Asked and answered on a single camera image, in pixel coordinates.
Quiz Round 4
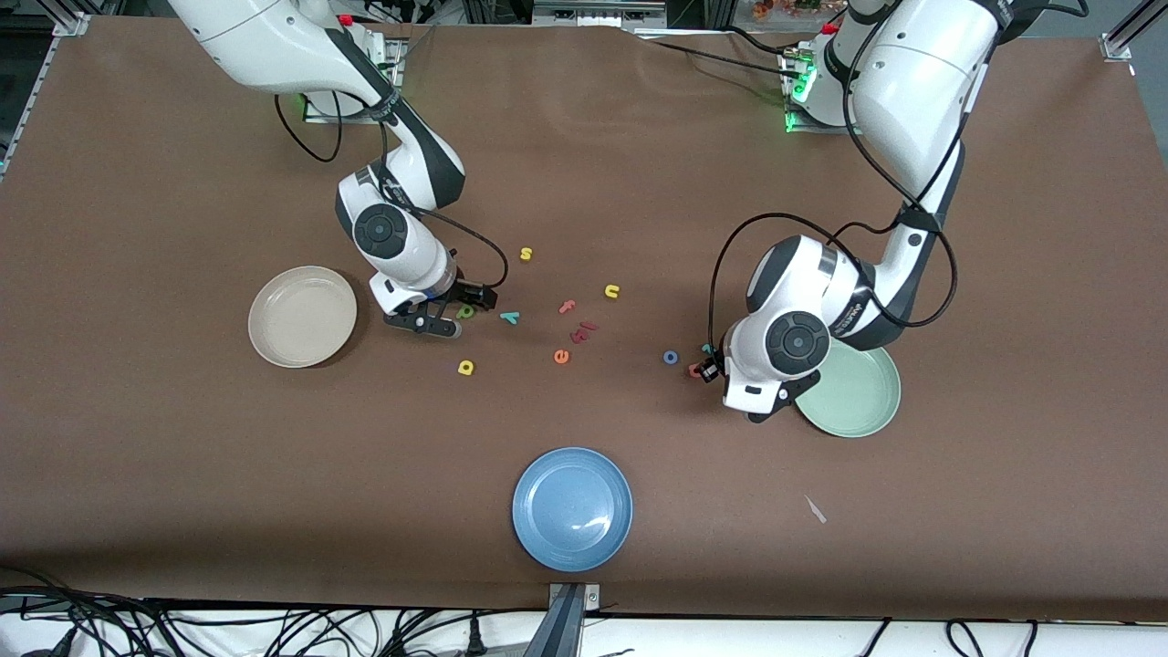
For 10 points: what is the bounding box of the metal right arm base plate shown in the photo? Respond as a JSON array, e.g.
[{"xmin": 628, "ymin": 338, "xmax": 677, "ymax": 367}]
[{"xmin": 304, "ymin": 36, "xmax": 405, "ymax": 124}]

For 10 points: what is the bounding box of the aluminium frame profile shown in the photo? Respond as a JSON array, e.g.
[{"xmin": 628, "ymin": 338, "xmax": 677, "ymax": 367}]
[
  {"xmin": 50, "ymin": 0, "xmax": 94, "ymax": 37},
  {"xmin": 1100, "ymin": 0, "xmax": 1168, "ymax": 61}
]

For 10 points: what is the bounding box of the blue plate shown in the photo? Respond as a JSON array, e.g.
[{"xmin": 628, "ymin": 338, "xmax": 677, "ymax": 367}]
[{"xmin": 511, "ymin": 446, "xmax": 634, "ymax": 574}]

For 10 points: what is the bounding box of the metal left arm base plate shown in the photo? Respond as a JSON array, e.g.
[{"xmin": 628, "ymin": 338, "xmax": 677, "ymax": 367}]
[{"xmin": 783, "ymin": 46, "xmax": 868, "ymax": 136}]

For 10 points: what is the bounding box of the beige brown plate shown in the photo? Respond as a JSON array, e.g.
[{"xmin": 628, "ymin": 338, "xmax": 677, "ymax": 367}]
[{"xmin": 247, "ymin": 266, "xmax": 359, "ymax": 370}]

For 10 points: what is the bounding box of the black cable tangle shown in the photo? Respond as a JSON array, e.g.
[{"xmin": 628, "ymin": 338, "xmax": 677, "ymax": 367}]
[{"xmin": 0, "ymin": 566, "xmax": 457, "ymax": 657}]

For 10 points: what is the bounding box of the brown table cover sheet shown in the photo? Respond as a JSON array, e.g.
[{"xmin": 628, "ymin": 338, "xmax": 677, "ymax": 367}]
[{"xmin": 0, "ymin": 14, "xmax": 1168, "ymax": 623}]

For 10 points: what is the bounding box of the grey metal bracket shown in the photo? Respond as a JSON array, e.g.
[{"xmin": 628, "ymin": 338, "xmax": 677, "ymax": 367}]
[{"xmin": 532, "ymin": 0, "xmax": 669, "ymax": 30}]

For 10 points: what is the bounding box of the black base cable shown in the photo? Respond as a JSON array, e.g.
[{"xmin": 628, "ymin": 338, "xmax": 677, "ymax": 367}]
[{"xmin": 639, "ymin": 26, "xmax": 808, "ymax": 83}]

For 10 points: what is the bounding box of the pale green plate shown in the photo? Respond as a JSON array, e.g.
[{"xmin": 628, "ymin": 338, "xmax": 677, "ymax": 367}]
[{"xmin": 794, "ymin": 339, "xmax": 902, "ymax": 439}]

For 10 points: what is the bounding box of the grey metal table clamp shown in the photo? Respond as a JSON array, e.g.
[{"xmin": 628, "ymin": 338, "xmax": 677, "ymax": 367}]
[{"xmin": 525, "ymin": 582, "xmax": 603, "ymax": 657}]

